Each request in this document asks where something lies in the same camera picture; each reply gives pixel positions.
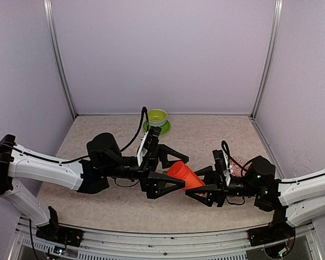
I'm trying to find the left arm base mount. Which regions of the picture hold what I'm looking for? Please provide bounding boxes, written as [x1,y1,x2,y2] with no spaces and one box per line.
[36,224,84,248]

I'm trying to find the red pill bottle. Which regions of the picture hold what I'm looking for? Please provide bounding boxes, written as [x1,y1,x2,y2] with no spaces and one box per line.
[167,161,205,191]

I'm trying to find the right aluminium frame post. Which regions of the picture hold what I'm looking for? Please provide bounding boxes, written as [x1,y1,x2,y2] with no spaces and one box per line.
[251,0,283,121]

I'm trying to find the front aluminium rail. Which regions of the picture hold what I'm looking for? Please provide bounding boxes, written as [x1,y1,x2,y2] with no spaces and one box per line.
[15,213,322,260]

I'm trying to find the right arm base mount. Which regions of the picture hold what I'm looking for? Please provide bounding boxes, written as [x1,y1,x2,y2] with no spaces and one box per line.
[247,224,296,246]

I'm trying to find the green and white bowl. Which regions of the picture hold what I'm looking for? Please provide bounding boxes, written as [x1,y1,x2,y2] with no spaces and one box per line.
[147,109,168,127]

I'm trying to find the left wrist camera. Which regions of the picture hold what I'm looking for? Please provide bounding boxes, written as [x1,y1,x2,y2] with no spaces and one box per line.
[136,126,161,166]

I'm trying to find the left aluminium frame post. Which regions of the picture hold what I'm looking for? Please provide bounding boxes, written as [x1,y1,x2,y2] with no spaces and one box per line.
[43,0,78,121]

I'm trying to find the green saucer plate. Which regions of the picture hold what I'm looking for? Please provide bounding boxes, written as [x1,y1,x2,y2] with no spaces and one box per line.
[142,120,171,135]

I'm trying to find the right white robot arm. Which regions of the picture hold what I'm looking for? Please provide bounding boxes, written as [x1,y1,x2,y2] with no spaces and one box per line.
[185,141,325,241]

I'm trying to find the aluminium frame post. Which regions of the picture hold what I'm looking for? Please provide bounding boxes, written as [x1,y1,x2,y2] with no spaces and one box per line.
[43,0,78,121]
[251,0,283,121]

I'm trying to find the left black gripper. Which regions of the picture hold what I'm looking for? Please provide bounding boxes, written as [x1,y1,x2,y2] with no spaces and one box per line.
[103,145,190,200]

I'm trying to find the red patterned oval tin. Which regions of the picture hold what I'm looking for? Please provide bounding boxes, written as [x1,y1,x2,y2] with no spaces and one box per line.
[230,156,248,178]

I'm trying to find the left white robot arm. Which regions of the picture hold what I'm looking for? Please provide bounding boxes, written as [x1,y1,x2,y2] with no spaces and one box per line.
[0,126,189,241]

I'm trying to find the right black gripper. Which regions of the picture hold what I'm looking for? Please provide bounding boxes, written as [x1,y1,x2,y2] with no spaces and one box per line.
[185,165,261,207]

